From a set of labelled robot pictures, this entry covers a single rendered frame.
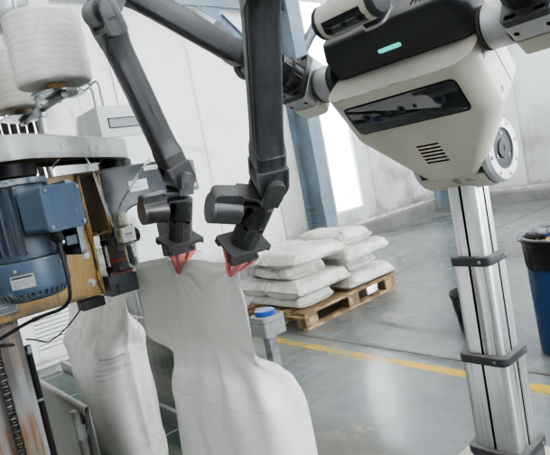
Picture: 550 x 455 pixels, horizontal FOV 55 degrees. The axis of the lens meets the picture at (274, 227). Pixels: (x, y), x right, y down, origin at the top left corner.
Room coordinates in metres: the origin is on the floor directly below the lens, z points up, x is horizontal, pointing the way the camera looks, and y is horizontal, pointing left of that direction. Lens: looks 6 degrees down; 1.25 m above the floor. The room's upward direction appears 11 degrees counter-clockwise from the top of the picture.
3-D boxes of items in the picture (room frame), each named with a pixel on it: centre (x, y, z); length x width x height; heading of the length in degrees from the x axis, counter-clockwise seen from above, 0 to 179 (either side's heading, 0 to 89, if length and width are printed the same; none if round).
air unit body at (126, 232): (1.36, 0.38, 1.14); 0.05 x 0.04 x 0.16; 130
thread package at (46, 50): (1.22, 0.42, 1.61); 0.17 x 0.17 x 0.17
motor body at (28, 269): (1.12, 0.53, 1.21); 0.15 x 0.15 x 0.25
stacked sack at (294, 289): (4.29, -0.18, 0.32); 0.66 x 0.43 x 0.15; 132
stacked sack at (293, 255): (4.29, -0.19, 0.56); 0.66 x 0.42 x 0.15; 130
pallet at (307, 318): (4.64, -0.27, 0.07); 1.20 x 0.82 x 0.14; 132
